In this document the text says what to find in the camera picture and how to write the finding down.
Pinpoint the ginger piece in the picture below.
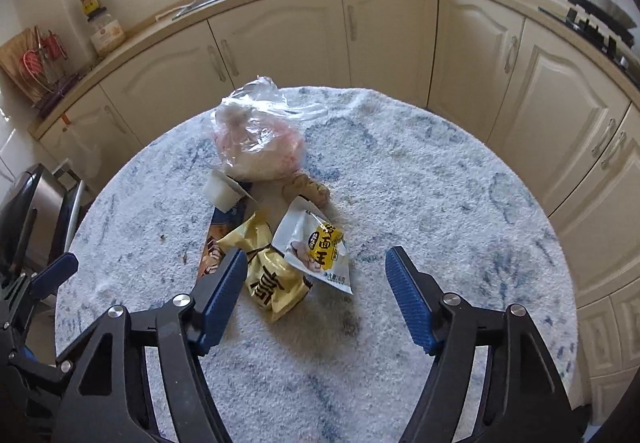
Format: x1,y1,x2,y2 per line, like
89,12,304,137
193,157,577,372
281,174,331,204

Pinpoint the dark brown snack packet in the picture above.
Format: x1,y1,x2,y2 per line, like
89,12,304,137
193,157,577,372
197,200,251,279

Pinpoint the white and yellow snack packet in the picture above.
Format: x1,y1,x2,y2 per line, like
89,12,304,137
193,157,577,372
271,196,355,296

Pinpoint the black gas stove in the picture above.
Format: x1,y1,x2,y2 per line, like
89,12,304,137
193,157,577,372
539,0,640,86

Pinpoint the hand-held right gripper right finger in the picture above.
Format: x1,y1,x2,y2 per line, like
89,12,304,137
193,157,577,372
384,245,576,443

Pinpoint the glass jar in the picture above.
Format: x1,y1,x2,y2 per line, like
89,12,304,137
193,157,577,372
89,9,127,58

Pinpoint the blue floral white tablecloth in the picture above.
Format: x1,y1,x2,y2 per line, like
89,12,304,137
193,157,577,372
54,86,578,443

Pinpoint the clear plastic bag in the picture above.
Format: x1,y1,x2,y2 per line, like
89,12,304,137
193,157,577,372
212,76,331,181

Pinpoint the metal rack with red utensils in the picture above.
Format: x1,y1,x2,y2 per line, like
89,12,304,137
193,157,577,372
20,26,83,116

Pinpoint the small white plastic cup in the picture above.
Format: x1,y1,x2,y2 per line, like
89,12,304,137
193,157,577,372
205,172,261,213

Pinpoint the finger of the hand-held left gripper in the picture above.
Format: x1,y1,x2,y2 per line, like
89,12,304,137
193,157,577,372
0,252,80,319
7,347,74,387

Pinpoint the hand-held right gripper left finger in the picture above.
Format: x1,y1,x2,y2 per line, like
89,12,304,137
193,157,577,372
50,249,249,443

